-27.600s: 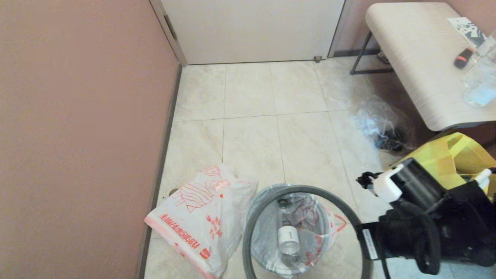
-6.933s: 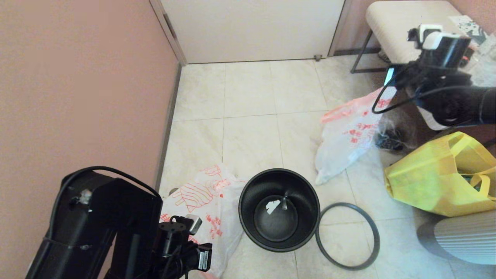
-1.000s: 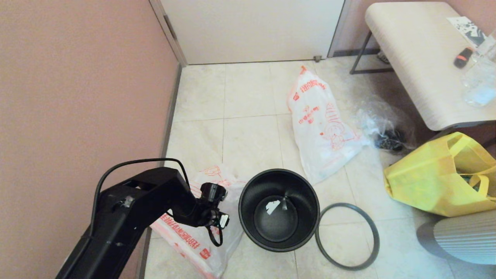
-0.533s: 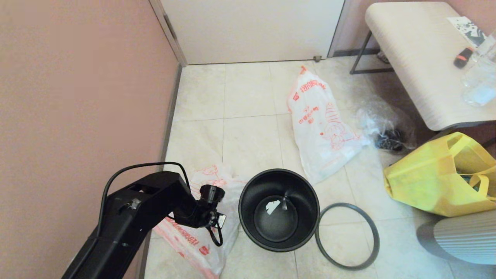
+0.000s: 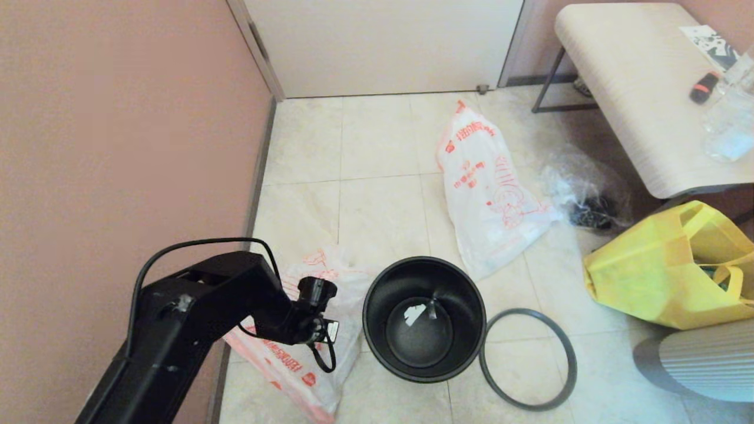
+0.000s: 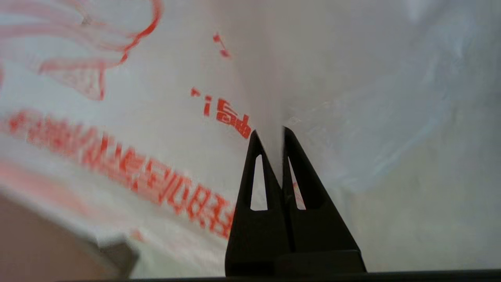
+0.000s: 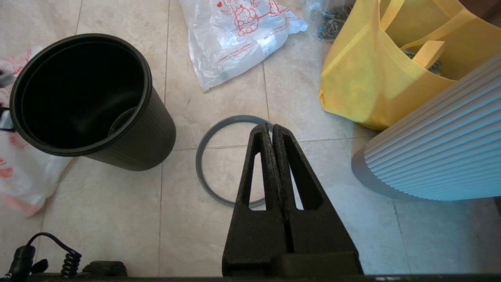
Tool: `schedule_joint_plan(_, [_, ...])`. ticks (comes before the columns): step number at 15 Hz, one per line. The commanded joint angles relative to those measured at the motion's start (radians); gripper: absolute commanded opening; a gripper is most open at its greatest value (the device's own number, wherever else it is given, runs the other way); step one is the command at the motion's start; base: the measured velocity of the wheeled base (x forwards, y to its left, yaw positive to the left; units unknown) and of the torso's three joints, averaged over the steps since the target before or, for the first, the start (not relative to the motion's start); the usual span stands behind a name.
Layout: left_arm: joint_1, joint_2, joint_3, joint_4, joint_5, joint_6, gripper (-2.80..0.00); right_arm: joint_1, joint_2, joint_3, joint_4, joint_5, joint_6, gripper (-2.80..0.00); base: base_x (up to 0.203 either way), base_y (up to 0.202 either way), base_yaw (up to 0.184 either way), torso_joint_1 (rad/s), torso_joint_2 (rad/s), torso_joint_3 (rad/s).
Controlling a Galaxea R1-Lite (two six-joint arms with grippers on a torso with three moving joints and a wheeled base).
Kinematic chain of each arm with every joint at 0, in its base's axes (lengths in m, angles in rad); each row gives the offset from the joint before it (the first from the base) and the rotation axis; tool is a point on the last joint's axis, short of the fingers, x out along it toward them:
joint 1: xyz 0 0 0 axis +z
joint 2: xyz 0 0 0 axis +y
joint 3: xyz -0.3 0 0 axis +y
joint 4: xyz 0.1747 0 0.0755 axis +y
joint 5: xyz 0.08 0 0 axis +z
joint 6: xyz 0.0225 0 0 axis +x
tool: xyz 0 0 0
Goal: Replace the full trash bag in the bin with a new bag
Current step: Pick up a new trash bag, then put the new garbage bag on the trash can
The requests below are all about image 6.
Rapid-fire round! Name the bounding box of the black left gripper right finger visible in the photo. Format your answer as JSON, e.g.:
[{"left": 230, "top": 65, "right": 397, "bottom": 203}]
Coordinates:
[{"left": 282, "top": 126, "right": 360, "bottom": 253}]

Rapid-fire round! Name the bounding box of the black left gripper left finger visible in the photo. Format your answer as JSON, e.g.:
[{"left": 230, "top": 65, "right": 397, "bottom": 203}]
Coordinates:
[{"left": 225, "top": 130, "right": 291, "bottom": 276}]

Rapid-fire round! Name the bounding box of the fresh white red plastic bag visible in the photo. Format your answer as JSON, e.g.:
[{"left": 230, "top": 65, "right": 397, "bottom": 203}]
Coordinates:
[{"left": 0, "top": 0, "right": 501, "bottom": 275}]

